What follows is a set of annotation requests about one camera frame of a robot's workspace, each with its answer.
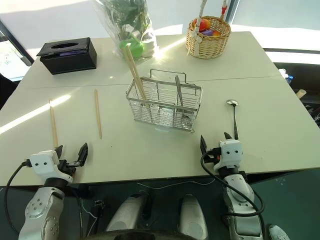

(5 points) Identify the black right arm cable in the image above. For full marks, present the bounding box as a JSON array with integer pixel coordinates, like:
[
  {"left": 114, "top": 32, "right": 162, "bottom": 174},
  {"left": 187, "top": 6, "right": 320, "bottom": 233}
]
[{"left": 200, "top": 151, "right": 266, "bottom": 240}]

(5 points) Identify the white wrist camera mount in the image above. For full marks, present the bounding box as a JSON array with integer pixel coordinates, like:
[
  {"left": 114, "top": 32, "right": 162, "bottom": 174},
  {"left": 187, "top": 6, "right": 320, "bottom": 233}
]
[
  {"left": 212, "top": 139, "right": 244, "bottom": 171},
  {"left": 29, "top": 149, "right": 74, "bottom": 181}
]

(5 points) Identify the metal wire cutlery basket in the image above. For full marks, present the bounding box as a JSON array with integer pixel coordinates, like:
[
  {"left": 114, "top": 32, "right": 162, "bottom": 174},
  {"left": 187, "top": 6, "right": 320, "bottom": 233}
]
[{"left": 125, "top": 68, "right": 204, "bottom": 134}]

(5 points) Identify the woven wicker basket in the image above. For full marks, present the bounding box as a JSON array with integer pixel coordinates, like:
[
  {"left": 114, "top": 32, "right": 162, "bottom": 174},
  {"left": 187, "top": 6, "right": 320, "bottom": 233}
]
[{"left": 185, "top": 0, "right": 232, "bottom": 60}]

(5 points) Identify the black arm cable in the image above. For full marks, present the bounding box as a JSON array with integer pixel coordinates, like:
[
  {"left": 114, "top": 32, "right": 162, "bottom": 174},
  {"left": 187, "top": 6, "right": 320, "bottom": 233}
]
[
  {"left": 4, "top": 161, "right": 32, "bottom": 236},
  {"left": 200, "top": 151, "right": 266, "bottom": 240}
]

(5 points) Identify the silver robot leg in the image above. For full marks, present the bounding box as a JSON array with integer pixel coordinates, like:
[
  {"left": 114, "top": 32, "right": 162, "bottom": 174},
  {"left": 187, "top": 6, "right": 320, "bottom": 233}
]
[
  {"left": 179, "top": 194, "right": 209, "bottom": 240},
  {"left": 105, "top": 191, "right": 154, "bottom": 233}
]

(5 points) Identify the silver right robot leg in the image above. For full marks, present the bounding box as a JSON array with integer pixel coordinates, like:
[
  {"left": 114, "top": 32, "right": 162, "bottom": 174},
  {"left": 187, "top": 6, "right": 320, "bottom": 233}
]
[{"left": 179, "top": 194, "right": 209, "bottom": 240}]

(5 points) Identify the silver left robot leg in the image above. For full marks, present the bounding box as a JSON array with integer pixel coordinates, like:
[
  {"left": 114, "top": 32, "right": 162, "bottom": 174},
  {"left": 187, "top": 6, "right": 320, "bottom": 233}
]
[{"left": 105, "top": 191, "right": 154, "bottom": 233}]

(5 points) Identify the silver metal cutlery piece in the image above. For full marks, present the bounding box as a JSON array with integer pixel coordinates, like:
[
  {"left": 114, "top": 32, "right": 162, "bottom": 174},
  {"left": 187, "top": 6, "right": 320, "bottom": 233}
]
[{"left": 174, "top": 75, "right": 191, "bottom": 124}]

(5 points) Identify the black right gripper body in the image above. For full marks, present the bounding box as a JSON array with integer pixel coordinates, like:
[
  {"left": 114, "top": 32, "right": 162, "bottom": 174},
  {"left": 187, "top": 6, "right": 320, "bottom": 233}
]
[{"left": 206, "top": 147, "right": 222, "bottom": 165}]

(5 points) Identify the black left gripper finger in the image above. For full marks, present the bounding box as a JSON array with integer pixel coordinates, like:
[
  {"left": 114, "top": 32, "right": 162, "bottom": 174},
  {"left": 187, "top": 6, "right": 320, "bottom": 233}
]
[
  {"left": 77, "top": 142, "right": 89, "bottom": 164},
  {"left": 55, "top": 145, "right": 64, "bottom": 164}
]

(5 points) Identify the wooden chopstick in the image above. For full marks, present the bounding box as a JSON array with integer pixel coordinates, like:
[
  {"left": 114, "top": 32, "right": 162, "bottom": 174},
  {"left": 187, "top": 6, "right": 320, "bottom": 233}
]
[
  {"left": 49, "top": 99, "right": 59, "bottom": 149},
  {"left": 125, "top": 44, "right": 150, "bottom": 108},
  {"left": 121, "top": 46, "right": 146, "bottom": 108},
  {"left": 94, "top": 89, "right": 103, "bottom": 140}
]

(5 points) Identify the white shoe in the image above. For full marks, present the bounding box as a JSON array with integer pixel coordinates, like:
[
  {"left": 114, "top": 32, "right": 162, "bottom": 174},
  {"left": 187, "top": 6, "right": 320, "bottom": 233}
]
[{"left": 268, "top": 224, "right": 291, "bottom": 240}]

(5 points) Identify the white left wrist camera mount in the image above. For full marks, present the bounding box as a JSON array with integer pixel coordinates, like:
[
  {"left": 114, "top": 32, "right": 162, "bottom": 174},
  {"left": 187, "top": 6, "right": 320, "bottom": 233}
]
[{"left": 29, "top": 149, "right": 74, "bottom": 181}]

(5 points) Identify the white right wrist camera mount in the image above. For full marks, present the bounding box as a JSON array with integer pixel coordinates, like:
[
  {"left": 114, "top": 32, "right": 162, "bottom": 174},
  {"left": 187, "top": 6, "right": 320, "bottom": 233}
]
[{"left": 212, "top": 139, "right": 244, "bottom": 171}]

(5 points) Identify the dark window post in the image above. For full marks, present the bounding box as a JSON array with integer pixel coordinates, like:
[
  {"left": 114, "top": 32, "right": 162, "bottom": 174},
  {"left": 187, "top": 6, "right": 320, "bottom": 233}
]
[{"left": 0, "top": 19, "right": 35, "bottom": 67}]

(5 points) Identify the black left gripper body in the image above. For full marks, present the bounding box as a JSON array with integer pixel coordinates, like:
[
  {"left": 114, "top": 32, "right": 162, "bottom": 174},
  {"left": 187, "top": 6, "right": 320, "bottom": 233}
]
[{"left": 57, "top": 159, "right": 85, "bottom": 176}]

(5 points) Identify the red apple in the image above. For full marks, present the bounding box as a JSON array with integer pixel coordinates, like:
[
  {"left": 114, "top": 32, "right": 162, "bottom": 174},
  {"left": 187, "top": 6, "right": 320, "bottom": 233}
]
[{"left": 198, "top": 19, "right": 212, "bottom": 33}]

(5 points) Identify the dark rounded robot torso edge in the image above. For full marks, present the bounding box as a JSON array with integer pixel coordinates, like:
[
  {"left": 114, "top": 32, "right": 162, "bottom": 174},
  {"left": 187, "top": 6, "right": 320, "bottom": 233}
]
[{"left": 81, "top": 229, "right": 199, "bottom": 240}]

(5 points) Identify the thin white wire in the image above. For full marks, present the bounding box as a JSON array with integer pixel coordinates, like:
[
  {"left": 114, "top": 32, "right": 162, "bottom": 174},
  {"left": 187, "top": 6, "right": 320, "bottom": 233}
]
[{"left": 136, "top": 180, "right": 219, "bottom": 190}]

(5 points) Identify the black tissue box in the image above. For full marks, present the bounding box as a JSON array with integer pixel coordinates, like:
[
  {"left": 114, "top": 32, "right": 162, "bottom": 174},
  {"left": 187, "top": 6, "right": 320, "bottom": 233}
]
[{"left": 36, "top": 37, "right": 98, "bottom": 76}]

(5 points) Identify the green plant in plastic wrap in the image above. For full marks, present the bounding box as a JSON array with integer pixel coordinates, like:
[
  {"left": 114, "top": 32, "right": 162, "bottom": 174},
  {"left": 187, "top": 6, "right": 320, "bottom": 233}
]
[{"left": 95, "top": 0, "right": 159, "bottom": 60}]

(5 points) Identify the silver metal spoon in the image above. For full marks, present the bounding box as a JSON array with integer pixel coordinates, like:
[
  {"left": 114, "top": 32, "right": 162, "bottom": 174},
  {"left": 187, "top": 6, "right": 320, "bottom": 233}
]
[{"left": 225, "top": 99, "right": 240, "bottom": 140}]

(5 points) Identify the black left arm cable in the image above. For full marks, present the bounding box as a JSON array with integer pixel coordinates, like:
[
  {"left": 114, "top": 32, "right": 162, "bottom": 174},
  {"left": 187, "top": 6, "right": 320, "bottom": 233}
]
[{"left": 4, "top": 161, "right": 32, "bottom": 236}]

